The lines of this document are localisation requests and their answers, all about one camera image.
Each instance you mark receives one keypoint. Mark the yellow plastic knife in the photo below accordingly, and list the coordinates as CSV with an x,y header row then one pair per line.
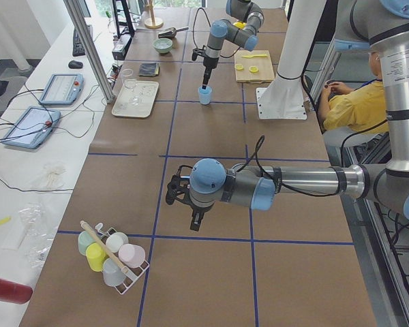
x,y
251,56

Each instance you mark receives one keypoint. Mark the black keyboard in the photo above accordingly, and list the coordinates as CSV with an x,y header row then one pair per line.
x,y
78,48

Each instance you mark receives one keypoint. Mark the black computer mouse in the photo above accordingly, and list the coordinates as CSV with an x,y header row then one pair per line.
x,y
75,64

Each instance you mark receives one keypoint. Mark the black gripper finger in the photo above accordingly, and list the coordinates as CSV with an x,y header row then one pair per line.
x,y
196,221
206,77

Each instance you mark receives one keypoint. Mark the blue teach pendant far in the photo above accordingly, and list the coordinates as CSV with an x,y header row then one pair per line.
x,y
62,90

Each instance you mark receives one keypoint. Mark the white wire cup rack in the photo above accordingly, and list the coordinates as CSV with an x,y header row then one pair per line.
x,y
111,253

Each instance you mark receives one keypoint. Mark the wooden cutting board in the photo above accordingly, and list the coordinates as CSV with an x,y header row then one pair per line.
x,y
265,74

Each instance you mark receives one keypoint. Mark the cream bear tray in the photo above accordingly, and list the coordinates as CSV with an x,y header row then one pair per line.
x,y
146,91

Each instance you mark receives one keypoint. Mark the blue teach pendant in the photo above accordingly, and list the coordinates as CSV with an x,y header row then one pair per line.
x,y
32,128
62,90

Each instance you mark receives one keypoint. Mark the steel ice scoop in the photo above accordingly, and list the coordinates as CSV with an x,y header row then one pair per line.
x,y
171,33

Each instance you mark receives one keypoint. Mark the red bottle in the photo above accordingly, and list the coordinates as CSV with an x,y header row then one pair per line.
x,y
14,292

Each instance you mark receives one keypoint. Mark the aluminium frame post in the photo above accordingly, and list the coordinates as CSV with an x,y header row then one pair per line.
x,y
75,12

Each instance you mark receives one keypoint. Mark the pink cup on rack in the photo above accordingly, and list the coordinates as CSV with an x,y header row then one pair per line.
x,y
131,255

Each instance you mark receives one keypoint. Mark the person in yellow shirt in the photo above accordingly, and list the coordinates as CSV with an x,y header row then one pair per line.
x,y
361,109

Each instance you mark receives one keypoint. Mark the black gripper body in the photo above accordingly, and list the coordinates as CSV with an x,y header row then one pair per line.
x,y
199,208
208,63

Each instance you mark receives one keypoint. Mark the blue teach pendant near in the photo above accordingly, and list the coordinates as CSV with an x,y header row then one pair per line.
x,y
32,128

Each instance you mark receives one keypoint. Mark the grey folded cloth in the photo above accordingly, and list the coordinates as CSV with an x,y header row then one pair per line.
x,y
149,69

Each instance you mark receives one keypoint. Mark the yellow lemon upper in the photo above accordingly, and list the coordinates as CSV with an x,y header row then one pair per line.
x,y
240,25

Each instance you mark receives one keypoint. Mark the grey cup on rack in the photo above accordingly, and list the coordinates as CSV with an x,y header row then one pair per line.
x,y
112,274

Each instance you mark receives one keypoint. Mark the cream cup on rack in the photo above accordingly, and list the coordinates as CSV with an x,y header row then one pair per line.
x,y
115,241

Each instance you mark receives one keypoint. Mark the yellow cup on rack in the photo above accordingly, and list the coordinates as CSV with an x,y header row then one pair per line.
x,y
95,257

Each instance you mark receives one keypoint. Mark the light blue plastic cup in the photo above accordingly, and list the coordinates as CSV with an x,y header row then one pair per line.
x,y
205,95

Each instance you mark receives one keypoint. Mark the green cup on rack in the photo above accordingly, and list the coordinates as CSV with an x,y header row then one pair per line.
x,y
84,240

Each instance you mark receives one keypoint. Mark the green bowl of ice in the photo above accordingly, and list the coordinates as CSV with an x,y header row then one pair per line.
x,y
163,45

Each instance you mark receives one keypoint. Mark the wooden cup tree stand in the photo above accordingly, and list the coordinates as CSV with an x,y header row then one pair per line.
x,y
152,22

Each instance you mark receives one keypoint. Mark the clear wine glass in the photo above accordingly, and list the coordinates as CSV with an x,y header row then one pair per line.
x,y
129,82

